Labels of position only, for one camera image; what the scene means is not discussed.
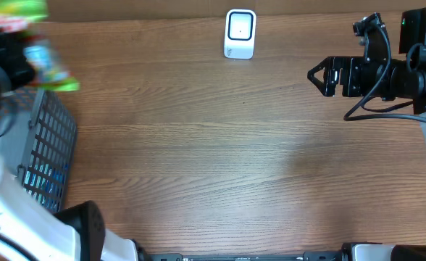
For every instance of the light blue snack packet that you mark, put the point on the light blue snack packet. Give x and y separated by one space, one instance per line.
45 62

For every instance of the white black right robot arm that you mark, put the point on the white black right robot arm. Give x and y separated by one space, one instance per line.
388 88

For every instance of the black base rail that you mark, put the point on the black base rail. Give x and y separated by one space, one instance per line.
256 256

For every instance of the grey plastic mesh basket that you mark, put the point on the grey plastic mesh basket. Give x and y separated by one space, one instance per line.
37 141

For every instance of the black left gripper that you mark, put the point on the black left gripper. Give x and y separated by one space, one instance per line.
10 50

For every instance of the green Haribo candy bag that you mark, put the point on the green Haribo candy bag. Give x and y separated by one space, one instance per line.
19 16

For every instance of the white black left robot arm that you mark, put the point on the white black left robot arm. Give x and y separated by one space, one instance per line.
27 230

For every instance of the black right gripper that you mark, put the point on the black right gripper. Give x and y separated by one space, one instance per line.
351 85

